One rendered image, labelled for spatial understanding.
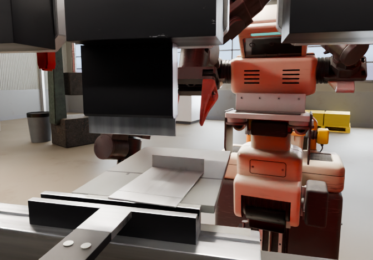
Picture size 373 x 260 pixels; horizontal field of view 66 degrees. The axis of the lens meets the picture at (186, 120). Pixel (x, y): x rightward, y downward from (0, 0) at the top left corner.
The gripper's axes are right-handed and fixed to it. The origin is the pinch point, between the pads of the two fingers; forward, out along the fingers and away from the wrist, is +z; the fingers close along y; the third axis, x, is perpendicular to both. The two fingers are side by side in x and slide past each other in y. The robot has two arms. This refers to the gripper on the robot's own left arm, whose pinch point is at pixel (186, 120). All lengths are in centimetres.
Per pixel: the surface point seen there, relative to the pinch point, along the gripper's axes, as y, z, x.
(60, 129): -323, -119, 364
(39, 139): -386, -108, 395
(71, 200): -9.1, 16.6, -14.8
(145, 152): -8.7, 5.3, 4.4
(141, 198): -0.4, 15.5, -14.2
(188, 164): 2.3, 9.0, -4.3
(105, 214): -2.1, 17.8, -18.9
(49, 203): -10.4, 17.3, -16.8
